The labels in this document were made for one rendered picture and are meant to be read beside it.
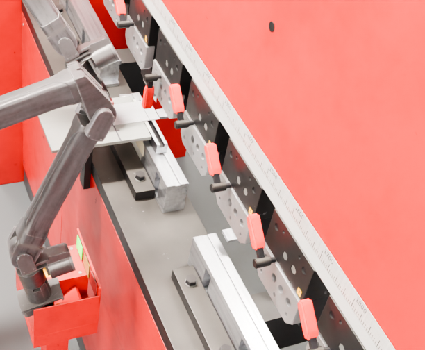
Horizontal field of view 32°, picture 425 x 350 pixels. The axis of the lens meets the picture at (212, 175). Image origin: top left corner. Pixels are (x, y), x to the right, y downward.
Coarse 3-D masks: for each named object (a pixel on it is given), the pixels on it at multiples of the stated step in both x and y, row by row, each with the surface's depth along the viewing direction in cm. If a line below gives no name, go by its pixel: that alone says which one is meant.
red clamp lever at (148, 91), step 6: (144, 78) 171; (150, 78) 171; (156, 78) 172; (150, 84) 173; (144, 90) 174; (150, 90) 174; (144, 96) 175; (150, 96) 175; (144, 102) 176; (150, 102) 176; (144, 108) 177
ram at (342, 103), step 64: (192, 0) 151; (256, 0) 126; (320, 0) 109; (384, 0) 95; (256, 64) 130; (320, 64) 111; (384, 64) 97; (256, 128) 134; (320, 128) 114; (384, 128) 99; (320, 192) 117; (384, 192) 102; (384, 256) 104; (384, 320) 106
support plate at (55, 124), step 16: (128, 96) 205; (48, 112) 194; (64, 112) 196; (48, 128) 190; (64, 128) 191; (112, 128) 194; (128, 128) 195; (144, 128) 196; (96, 144) 188; (112, 144) 191
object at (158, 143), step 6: (150, 126) 197; (156, 126) 198; (150, 132) 195; (156, 132) 197; (156, 138) 194; (162, 138) 194; (156, 144) 192; (162, 144) 194; (156, 150) 193; (162, 150) 194
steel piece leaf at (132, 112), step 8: (120, 104) 202; (128, 104) 202; (136, 104) 203; (120, 112) 199; (128, 112) 200; (136, 112) 200; (144, 112) 201; (120, 120) 197; (128, 120) 197; (136, 120) 198; (144, 120) 198
